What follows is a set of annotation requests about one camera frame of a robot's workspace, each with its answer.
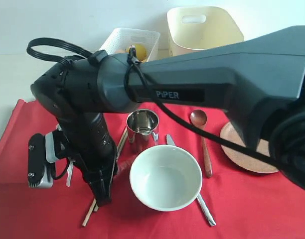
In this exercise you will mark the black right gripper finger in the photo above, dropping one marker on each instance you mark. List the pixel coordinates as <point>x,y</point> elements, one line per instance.
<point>106,183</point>

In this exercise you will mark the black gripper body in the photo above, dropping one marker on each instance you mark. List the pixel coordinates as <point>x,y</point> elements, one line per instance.
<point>88,136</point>

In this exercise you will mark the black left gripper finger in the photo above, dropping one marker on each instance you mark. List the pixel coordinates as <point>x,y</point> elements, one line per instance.
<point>97,186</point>

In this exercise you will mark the red strawberry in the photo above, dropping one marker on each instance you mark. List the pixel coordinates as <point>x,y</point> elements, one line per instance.
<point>125,165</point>

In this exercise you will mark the stainless steel cup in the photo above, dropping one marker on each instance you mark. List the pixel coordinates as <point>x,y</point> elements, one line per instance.
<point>143,132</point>

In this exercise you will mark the white ceramic bowl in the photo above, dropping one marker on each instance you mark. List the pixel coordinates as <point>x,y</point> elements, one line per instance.
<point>165,178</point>

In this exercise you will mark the brown egg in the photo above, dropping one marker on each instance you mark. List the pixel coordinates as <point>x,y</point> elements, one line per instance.
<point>120,51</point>

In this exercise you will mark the yellow lemon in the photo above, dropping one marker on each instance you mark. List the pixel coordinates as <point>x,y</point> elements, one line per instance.
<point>141,52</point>

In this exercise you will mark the brown wooden spoon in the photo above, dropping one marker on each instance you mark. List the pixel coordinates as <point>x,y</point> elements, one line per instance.
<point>199,119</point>

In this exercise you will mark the brown wooden plate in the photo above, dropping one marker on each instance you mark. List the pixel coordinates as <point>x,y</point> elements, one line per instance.
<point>251,164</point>

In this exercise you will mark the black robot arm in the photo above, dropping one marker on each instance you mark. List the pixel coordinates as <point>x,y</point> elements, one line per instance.
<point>259,84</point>

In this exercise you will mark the wooden chopstick right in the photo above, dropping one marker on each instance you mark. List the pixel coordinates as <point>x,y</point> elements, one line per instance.
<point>119,149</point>

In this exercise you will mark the wooden chopstick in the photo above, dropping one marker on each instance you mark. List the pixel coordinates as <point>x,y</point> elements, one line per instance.
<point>90,211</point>
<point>119,149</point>

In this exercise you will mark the wooden chopstick left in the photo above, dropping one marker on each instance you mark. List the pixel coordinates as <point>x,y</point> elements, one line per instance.
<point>90,211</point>

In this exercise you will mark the stainless steel knife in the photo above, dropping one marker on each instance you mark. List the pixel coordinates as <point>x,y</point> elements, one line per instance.
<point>199,198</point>

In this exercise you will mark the white perforated plastic basket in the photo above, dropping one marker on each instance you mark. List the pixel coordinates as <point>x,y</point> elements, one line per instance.
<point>122,38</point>

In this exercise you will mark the cream plastic bin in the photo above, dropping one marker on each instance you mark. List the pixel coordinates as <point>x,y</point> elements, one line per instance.
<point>192,29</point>

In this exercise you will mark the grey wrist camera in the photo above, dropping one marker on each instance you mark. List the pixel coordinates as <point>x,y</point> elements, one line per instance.
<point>43,152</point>

